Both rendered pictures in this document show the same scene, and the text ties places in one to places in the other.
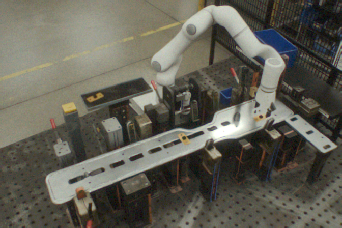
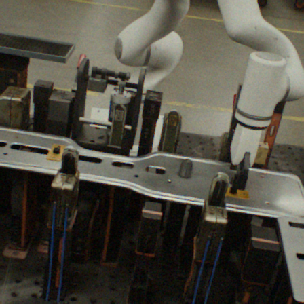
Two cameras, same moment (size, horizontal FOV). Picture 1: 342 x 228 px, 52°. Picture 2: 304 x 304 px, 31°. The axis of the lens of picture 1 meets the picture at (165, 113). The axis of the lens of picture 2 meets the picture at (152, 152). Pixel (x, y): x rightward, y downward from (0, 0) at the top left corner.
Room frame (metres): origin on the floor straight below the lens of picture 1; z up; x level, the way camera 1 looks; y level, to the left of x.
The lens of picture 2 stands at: (0.32, -0.88, 1.72)
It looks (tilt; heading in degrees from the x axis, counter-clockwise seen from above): 29 degrees down; 27
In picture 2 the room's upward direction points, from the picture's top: 10 degrees clockwise
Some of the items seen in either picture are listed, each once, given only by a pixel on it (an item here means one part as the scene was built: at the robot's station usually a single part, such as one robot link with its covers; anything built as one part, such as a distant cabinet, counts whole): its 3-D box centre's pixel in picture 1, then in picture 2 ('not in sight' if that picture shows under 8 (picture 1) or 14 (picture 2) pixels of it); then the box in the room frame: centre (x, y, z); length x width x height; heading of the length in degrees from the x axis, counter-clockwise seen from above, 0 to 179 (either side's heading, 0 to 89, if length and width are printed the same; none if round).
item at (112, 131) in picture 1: (115, 151); not in sight; (1.30, 0.27, 0.90); 0.13 x 0.10 x 0.41; 27
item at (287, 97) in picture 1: (286, 119); not in sight; (1.63, -0.75, 0.85); 0.12 x 0.03 x 0.30; 27
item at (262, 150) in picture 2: (249, 111); (247, 199); (1.67, -0.52, 0.88); 0.04 x 0.04 x 0.36; 27
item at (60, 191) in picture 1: (181, 141); (48, 154); (1.29, -0.08, 1.00); 1.38 x 0.22 x 0.02; 117
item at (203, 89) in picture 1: (198, 115); (143, 157); (1.60, -0.20, 0.91); 0.07 x 0.05 x 0.42; 27
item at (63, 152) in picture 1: (68, 172); not in sight; (1.18, 0.50, 0.88); 0.11 x 0.10 x 0.36; 27
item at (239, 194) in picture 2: (260, 116); (233, 191); (1.48, -0.53, 1.01); 0.08 x 0.04 x 0.01; 117
